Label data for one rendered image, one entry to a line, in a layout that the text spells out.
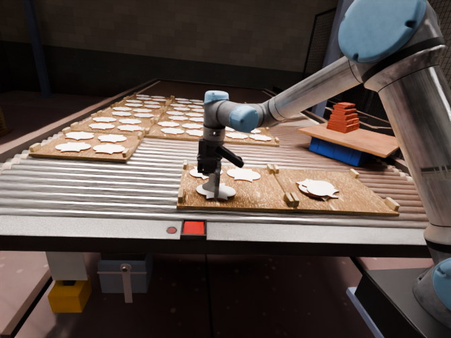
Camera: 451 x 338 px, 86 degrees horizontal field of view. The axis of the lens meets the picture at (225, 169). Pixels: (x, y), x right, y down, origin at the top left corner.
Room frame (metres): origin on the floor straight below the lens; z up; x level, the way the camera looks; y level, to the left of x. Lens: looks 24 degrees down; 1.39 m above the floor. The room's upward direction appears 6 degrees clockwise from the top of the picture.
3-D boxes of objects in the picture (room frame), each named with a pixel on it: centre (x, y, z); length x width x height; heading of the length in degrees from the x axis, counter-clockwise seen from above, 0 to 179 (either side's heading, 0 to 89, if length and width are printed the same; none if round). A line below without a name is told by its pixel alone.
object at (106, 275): (0.55, 0.27, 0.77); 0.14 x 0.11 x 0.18; 97
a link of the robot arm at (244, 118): (0.72, -0.03, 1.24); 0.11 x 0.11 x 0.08; 44
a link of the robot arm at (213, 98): (0.78, 0.05, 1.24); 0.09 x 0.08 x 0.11; 44
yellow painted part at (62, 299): (0.52, 0.45, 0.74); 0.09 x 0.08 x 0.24; 97
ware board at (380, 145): (1.51, -0.78, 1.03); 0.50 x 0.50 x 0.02; 47
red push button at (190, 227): (0.58, 0.07, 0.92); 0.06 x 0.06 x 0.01; 7
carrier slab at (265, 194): (0.88, -0.03, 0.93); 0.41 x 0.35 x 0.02; 98
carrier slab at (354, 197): (0.93, -0.44, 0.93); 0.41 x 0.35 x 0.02; 97
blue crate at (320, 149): (1.48, -0.72, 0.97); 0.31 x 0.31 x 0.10; 47
